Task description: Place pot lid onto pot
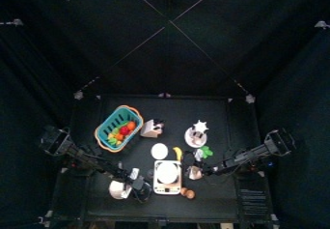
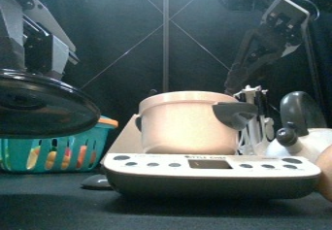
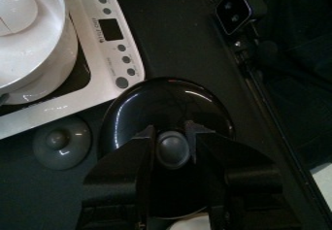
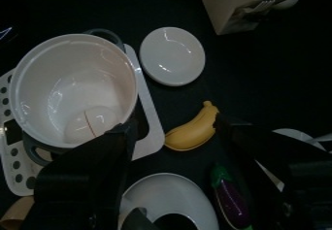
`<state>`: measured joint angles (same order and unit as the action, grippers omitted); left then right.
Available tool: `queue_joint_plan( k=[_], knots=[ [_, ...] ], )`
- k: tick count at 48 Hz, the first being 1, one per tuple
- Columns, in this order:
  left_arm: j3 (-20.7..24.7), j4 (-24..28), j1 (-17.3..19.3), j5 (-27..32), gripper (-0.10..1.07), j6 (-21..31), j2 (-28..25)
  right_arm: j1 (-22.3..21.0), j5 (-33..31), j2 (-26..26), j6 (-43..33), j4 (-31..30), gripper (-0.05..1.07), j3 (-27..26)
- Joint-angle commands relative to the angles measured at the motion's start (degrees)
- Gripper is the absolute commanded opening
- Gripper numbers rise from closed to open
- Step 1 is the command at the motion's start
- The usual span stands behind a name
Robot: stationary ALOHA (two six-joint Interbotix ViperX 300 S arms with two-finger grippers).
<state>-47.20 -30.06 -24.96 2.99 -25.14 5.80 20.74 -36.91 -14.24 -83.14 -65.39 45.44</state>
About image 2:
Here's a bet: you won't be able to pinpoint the dark pot lid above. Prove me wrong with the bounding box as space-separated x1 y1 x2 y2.
0 68 104 140

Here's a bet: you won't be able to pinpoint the white utensil rack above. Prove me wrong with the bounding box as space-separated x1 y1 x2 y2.
232 84 276 156

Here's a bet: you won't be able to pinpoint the teal basket orange rim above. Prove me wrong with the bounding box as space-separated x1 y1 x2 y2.
0 115 120 175

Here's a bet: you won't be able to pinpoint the yellow toy food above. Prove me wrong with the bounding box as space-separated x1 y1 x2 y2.
25 146 59 171

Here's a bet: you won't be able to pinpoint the orange toy food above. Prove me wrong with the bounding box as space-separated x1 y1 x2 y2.
62 145 100 170

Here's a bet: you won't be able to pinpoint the white toy stove grey base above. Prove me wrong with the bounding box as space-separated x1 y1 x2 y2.
101 113 323 200

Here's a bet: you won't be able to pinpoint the tan rounded toy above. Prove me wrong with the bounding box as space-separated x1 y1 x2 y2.
314 145 332 203

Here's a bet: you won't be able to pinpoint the small grey flat object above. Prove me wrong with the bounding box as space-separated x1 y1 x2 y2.
79 174 114 191

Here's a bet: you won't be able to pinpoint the grey vertical frame pole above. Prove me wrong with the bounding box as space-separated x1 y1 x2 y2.
162 0 171 93

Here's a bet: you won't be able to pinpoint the beige toy pot grey handles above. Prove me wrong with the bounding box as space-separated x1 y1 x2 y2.
134 90 260 156

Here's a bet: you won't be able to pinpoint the white toy kettle grey handle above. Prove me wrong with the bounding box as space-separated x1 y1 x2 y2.
264 90 332 164

